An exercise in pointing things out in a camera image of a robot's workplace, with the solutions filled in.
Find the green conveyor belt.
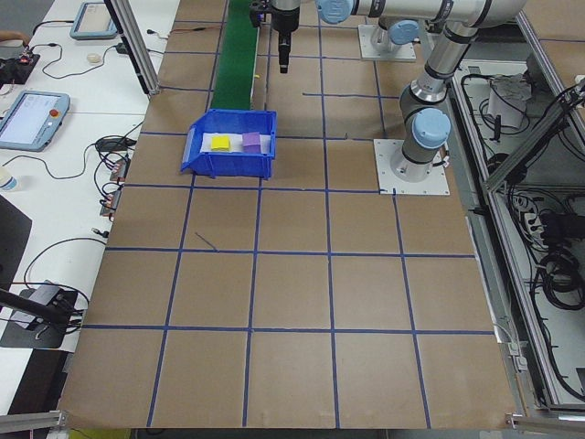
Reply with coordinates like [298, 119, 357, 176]
[210, 0, 261, 112]

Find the white foam pad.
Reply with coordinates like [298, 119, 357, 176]
[199, 131, 275, 155]

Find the blue plastic storage bin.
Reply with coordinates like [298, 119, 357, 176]
[179, 109, 279, 180]

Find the blue grey teach pendant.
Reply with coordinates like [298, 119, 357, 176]
[69, 1, 119, 42]
[0, 90, 71, 153]

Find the small circuit board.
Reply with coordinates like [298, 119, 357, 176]
[112, 157, 132, 187]
[100, 189, 122, 221]

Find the white work table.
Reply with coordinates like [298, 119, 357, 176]
[0, 0, 183, 412]

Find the white crumpled bag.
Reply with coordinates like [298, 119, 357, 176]
[487, 72, 534, 130]

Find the black red electronics board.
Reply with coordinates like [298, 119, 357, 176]
[0, 52, 41, 86]

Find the white power strip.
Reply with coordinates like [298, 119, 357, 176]
[511, 196, 549, 248]

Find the black power adapter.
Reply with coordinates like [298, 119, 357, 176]
[541, 212, 578, 241]

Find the black flat panel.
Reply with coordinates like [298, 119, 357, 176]
[0, 194, 34, 294]

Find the black adapter box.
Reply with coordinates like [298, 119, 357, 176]
[20, 281, 80, 321]

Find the black stand pole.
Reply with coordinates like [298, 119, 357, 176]
[0, 287, 77, 324]

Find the aluminium profile bar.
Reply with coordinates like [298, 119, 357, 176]
[505, 408, 585, 432]
[0, 410, 69, 434]

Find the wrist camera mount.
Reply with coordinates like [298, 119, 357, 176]
[249, 0, 269, 27]

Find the white square base plate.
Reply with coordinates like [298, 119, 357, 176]
[373, 138, 452, 198]
[357, 23, 418, 61]

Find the red black wire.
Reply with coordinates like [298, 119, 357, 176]
[146, 26, 207, 37]

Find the aluminium frame post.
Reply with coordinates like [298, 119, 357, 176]
[103, 0, 162, 96]

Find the black cable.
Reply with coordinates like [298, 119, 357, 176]
[0, 141, 100, 180]
[529, 249, 585, 313]
[458, 71, 494, 139]
[26, 41, 125, 80]
[23, 226, 110, 287]

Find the V-shaped metal bar frame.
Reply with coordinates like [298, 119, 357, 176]
[445, 8, 585, 412]

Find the black flat base plate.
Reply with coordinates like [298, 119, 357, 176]
[0, 316, 68, 349]

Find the grey corner bracket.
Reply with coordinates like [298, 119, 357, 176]
[505, 340, 529, 372]

